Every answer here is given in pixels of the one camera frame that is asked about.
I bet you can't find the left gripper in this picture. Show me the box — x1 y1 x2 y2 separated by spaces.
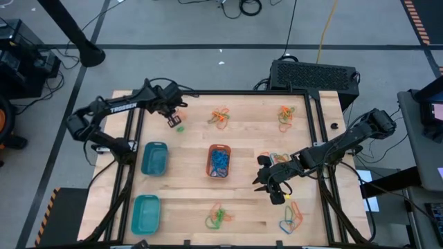
152 84 188 128

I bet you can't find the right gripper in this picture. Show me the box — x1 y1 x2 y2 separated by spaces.
252 155 300 205

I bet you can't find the blue rubber band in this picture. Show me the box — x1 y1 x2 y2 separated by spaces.
278 214 296 235
210 162 230 178
210 149 230 165

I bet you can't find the top-centre rubber band pile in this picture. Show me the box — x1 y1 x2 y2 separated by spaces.
207 109 230 125

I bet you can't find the orange plastic basket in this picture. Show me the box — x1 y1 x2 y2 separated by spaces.
206 143 233 179

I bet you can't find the dark teal plastic basket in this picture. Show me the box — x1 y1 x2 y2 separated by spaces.
141 140 170 176

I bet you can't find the black pole stand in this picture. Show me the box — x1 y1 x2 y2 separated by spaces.
36 0 107 68

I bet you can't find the bright teal plastic basket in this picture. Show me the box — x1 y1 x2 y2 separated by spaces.
130 194 161 236

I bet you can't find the black perforated computer case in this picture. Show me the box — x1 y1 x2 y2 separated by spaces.
269 59 361 112

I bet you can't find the black beam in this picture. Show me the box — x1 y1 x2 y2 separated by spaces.
359 165 422 200

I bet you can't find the black equipment cart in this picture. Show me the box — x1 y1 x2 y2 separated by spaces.
0 19 63 100

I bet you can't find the black hazard-striped floor mat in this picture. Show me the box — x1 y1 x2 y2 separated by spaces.
33 187 90 248
401 0 443 46

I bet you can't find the black orange wheeled machine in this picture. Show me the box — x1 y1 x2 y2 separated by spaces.
0 95 29 169

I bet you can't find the grey desk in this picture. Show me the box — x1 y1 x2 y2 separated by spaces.
397 89 443 193

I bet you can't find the black keyboard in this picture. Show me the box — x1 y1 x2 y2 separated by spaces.
424 202 443 240

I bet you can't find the black monitor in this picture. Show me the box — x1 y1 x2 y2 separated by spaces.
414 75 443 143

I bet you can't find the coiled black cable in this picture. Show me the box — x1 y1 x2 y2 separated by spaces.
238 0 263 17

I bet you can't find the thin black cable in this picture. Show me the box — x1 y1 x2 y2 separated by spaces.
278 0 298 62

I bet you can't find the yellow cable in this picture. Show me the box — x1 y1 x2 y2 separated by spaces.
315 0 339 64

